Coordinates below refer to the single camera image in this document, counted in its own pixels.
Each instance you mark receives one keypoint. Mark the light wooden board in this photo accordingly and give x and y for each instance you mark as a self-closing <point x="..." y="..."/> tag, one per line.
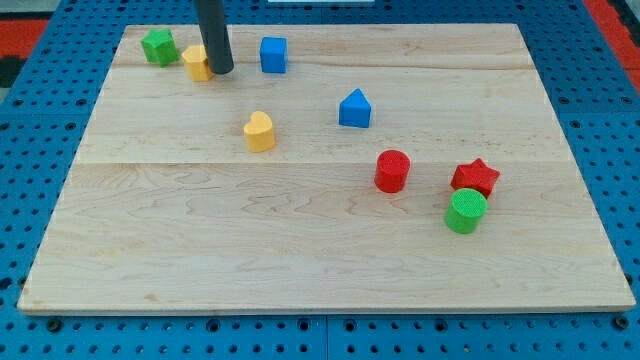
<point x="166" y="212"/>

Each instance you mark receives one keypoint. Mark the blue cube block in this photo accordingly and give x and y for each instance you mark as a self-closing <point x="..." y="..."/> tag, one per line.
<point x="273" y="55"/>

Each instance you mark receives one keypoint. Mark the red cylinder block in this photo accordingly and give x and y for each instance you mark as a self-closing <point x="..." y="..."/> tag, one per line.
<point x="392" y="168"/>

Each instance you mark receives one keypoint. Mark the blue triangle block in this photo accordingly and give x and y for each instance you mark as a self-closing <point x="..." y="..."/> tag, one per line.
<point x="355" y="110"/>

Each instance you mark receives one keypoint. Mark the yellow heart block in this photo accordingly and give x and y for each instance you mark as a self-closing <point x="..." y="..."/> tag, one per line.
<point x="259" y="132"/>

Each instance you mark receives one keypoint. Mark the green cylinder block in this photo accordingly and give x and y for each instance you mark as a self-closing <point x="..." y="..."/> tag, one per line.
<point x="466" y="209"/>

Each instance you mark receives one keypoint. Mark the red star block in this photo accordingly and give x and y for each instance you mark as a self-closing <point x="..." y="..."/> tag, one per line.
<point x="476" y="175"/>

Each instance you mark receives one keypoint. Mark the yellow pentagon block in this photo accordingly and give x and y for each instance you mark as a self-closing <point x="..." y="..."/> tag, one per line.
<point x="195" y="61"/>

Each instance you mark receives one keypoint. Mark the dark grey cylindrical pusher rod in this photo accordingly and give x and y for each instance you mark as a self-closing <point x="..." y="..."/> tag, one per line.
<point x="212" y="23"/>

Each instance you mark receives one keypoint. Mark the green star block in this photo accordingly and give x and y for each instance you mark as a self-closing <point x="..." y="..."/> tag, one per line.
<point x="159" y="47"/>

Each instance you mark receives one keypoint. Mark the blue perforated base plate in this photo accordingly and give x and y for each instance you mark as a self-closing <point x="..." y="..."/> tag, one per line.
<point x="47" y="109"/>

